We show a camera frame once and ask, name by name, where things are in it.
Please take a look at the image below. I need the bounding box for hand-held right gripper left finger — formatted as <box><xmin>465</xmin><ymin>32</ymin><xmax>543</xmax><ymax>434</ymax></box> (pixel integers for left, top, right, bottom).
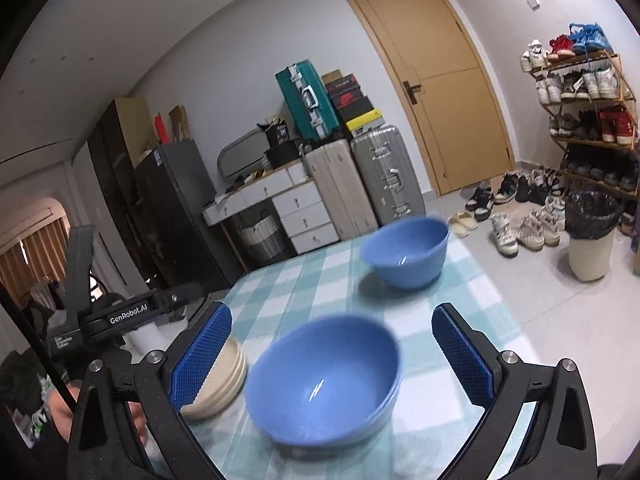
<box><xmin>67</xmin><ymin>301</ymin><xmax>233</xmax><ymax>480</ymax></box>

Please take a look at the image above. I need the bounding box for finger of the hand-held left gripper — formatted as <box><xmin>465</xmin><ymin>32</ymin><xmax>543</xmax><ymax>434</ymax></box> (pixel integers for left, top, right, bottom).
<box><xmin>149</xmin><ymin>281</ymin><xmax>204</xmax><ymax>314</ymax></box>

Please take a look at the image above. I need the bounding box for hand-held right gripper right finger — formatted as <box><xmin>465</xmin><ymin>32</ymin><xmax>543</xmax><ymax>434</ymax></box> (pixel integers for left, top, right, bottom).
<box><xmin>431</xmin><ymin>302</ymin><xmax>598</xmax><ymax>480</ymax></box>

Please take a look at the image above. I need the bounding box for orange curtain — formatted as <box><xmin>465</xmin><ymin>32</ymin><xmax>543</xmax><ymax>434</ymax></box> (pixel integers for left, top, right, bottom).
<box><xmin>0</xmin><ymin>225</ymin><xmax>68</xmax><ymax>306</ymax></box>

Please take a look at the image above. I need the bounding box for checked teal tablecloth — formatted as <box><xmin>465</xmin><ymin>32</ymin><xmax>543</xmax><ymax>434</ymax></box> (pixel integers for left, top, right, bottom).
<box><xmin>185</xmin><ymin>232</ymin><xmax>526</xmax><ymax>480</ymax></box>

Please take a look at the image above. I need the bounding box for black refrigerator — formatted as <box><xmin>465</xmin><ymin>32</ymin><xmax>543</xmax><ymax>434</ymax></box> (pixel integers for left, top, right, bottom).
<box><xmin>132</xmin><ymin>140</ymin><xmax>236</xmax><ymax>291</ymax></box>

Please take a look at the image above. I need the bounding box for woven laundry basket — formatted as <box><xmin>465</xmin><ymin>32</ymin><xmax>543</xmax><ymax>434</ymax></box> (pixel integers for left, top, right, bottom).
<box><xmin>236</xmin><ymin>209</ymin><xmax>286</xmax><ymax>261</ymax></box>

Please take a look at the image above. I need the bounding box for dark tall wardrobe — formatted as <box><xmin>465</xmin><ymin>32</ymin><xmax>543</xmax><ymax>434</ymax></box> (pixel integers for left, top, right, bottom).
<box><xmin>87</xmin><ymin>97</ymin><xmax>161</xmax><ymax>281</ymax></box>

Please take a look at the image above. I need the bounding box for scatter of sneakers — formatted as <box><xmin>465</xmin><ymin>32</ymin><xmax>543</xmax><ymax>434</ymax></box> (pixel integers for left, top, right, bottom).
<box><xmin>447</xmin><ymin>170</ymin><xmax>568</xmax><ymax>258</ymax></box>

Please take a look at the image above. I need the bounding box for white desk with drawers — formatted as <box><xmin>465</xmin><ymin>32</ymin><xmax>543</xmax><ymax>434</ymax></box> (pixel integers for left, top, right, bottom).
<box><xmin>202</xmin><ymin>162</ymin><xmax>340</xmax><ymax>271</ymax></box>

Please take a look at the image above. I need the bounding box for white bin with black liner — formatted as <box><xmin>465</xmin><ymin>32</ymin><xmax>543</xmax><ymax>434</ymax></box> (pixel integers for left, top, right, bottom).
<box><xmin>565</xmin><ymin>190</ymin><xmax>623</xmax><ymax>282</ymax></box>

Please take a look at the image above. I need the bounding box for brown cardboard piece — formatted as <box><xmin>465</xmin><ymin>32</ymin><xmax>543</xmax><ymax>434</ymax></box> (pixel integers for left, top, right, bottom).
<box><xmin>167</xmin><ymin>105</ymin><xmax>193</xmax><ymax>143</ymax></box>

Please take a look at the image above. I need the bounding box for black box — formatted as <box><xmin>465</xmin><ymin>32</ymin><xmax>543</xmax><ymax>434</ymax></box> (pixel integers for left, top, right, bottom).
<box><xmin>264</xmin><ymin>142</ymin><xmax>305</xmax><ymax>171</ymax></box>

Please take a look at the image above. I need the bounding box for black paper bag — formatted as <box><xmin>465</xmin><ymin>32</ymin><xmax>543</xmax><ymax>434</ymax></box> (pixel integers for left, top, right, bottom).
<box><xmin>257</xmin><ymin>117</ymin><xmax>291</xmax><ymax>147</ymax></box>

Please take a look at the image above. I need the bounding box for silver suitcase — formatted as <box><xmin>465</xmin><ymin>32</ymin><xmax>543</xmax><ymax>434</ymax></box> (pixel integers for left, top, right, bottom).
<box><xmin>350</xmin><ymin>125</ymin><xmax>427</xmax><ymax>226</ymax></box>

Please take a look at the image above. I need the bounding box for beige suitcase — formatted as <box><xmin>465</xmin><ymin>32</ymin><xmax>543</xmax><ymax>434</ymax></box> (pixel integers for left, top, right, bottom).
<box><xmin>304</xmin><ymin>139</ymin><xmax>378</xmax><ymax>242</ymax></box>

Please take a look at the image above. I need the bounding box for teal suitcase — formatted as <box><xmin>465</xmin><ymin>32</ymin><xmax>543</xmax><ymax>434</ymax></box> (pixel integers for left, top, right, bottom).
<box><xmin>275</xmin><ymin>60</ymin><xmax>341</xmax><ymax>143</ymax></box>

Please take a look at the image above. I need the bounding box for wooden door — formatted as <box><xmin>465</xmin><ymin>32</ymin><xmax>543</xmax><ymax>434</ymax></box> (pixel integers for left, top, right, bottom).
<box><xmin>341</xmin><ymin>0</ymin><xmax>516</xmax><ymax>196</ymax></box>

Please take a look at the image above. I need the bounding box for stack of shoe boxes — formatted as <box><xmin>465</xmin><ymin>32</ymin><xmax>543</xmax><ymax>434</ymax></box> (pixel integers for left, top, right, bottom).
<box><xmin>320</xmin><ymin>72</ymin><xmax>386</xmax><ymax>137</ymax></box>

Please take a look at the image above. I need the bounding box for wooden shoe rack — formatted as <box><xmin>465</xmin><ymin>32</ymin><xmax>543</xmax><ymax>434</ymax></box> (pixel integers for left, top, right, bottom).
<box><xmin>520</xmin><ymin>52</ymin><xmax>640</xmax><ymax>196</ymax></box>

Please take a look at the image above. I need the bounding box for black cable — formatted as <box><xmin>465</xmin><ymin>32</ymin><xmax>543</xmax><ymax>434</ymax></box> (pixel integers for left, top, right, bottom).
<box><xmin>0</xmin><ymin>289</ymin><xmax>77</xmax><ymax>407</ymax></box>

